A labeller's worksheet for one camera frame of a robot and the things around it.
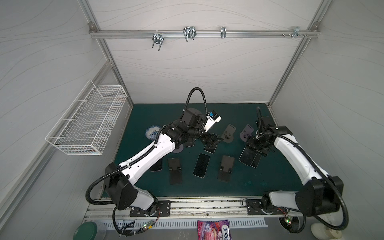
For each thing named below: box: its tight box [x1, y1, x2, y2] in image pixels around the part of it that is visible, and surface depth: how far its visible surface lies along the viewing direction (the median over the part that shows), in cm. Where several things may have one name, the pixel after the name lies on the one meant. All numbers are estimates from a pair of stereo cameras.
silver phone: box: [203, 144, 218, 154], surface depth 97 cm
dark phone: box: [239, 147, 258, 166], surface depth 81 cm
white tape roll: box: [311, 222, 342, 240], surface depth 61 cm
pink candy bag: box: [197, 219, 232, 240], surface depth 67 cm
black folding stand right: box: [217, 155, 235, 183], surface depth 82 cm
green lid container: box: [73, 221, 98, 240], surface depth 61 cm
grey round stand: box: [221, 124, 237, 143], surface depth 97 cm
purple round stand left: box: [172, 144, 184, 154], surface depth 97 cm
